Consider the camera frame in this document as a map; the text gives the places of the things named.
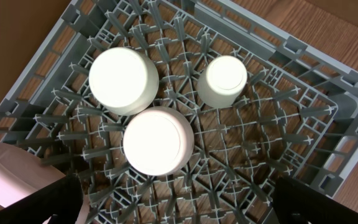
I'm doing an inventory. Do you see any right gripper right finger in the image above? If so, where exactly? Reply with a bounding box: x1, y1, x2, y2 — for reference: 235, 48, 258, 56
273, 177, 358, 224

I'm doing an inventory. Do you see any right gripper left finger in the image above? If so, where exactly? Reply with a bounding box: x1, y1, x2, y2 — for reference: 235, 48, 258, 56
0, 174, 83, 224

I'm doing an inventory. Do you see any large white plate with rice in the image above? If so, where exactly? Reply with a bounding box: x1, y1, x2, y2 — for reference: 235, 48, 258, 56
0, 141, 90, 224

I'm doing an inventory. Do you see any small white bowl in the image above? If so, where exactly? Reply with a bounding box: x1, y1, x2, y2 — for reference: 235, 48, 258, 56
123, 106, 195, 176

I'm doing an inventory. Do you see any small white cup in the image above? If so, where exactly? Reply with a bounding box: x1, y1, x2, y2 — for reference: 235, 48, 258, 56
198, 55, 247, 108

